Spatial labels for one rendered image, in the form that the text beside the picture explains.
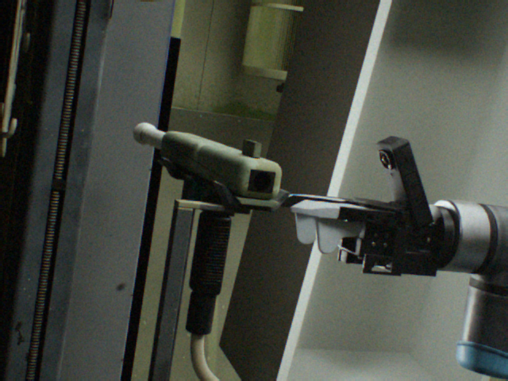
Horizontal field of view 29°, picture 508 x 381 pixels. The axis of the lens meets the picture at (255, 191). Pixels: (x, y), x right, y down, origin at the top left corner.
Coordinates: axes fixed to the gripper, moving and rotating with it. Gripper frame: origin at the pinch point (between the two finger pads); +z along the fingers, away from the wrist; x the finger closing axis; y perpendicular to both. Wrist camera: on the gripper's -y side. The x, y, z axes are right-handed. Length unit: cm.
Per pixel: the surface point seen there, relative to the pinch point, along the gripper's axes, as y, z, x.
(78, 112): -7.0, 27.1, -3.6
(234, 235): 39, -74, 210
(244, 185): -2.5, 11.4, -12.5
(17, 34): -15, 28, 50
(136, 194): 7.2, 6.5, 46.4
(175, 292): 9.3, 16.3, -10.9
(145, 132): -3.6, 10.7, 30.6
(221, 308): 62, -67, 195
